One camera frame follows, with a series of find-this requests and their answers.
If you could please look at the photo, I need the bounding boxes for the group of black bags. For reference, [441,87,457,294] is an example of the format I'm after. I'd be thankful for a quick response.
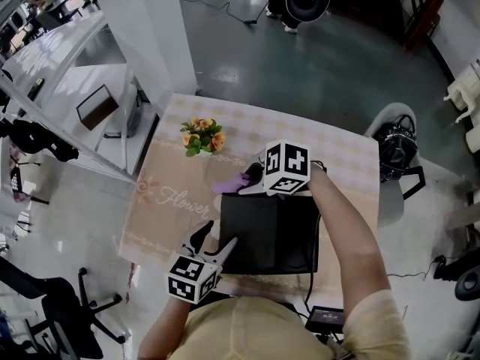
[0,120,80,163]

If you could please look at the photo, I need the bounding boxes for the black floor cable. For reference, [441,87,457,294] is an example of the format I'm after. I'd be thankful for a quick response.
[178,0,272,26]

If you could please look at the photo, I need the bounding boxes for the white ornate dressing table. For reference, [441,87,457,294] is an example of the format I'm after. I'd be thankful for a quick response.
[443,60,480,152]

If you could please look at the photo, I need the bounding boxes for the white metal shelf rack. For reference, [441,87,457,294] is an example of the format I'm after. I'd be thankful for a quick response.
[0,11,162,182]

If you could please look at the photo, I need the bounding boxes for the potted orange flowers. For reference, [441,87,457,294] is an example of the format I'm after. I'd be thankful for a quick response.
[179,117,227,159]

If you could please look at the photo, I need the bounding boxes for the black office chair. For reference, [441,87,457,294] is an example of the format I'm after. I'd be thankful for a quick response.
[0,256,128,360]

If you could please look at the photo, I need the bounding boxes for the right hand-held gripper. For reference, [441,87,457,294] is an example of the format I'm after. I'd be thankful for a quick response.
[238,139,311,197]

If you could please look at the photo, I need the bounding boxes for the table with checked beige tablecloth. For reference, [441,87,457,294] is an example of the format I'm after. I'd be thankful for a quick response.
[117,93,380,300]

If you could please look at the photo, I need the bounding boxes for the person's left forearm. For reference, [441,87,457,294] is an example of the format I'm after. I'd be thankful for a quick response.
[137,296,191,360]

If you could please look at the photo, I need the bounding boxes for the grey desk with shelf unit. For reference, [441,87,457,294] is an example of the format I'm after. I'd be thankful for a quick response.
[445,189,480,236]

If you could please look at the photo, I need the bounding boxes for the black handheld device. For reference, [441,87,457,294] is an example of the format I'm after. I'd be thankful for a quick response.
[28,77,45,101]

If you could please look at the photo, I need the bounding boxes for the person's cream knit top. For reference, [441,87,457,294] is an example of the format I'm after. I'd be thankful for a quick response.
[179,289,413,360]

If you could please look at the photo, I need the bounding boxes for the black handbag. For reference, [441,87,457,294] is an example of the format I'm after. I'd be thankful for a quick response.
[374,113,419,183]

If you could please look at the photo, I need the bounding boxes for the black tray box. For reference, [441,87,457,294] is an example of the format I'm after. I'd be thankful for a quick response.
[218,193,320,276]

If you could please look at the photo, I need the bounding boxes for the grey chair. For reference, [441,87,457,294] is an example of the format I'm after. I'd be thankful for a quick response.
[363,102,427,229]

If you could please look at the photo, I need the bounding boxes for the dark wooden staircase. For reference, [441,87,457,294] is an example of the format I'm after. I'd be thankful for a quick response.
[329,0,450,54]

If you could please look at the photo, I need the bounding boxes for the person's right forearm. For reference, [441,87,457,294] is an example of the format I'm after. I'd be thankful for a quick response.
[307,165,391,314]

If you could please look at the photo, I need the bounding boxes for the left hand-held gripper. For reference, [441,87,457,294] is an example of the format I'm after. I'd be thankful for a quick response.
[166,220,239,305]

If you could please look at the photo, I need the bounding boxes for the purple cloth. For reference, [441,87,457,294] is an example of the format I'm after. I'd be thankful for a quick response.
[211,171,257,195]

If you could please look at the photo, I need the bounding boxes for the black recorder box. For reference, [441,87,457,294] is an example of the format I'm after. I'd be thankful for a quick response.
[304,305,345,335]

